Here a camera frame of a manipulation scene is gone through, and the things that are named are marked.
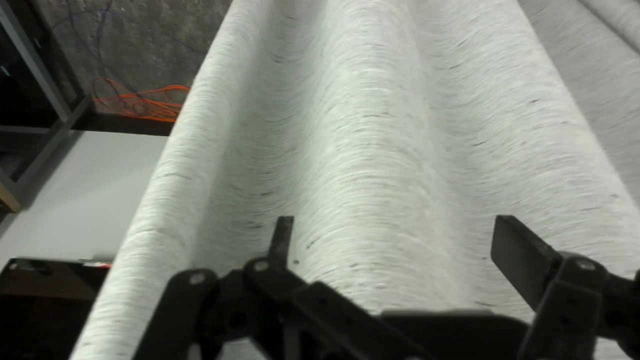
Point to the white grey fabric curtain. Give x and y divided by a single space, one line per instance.
373 132

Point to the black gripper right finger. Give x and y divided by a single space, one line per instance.
572 300

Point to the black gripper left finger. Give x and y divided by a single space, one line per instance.
280 306

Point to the dark metal frame leg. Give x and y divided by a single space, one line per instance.
40 86

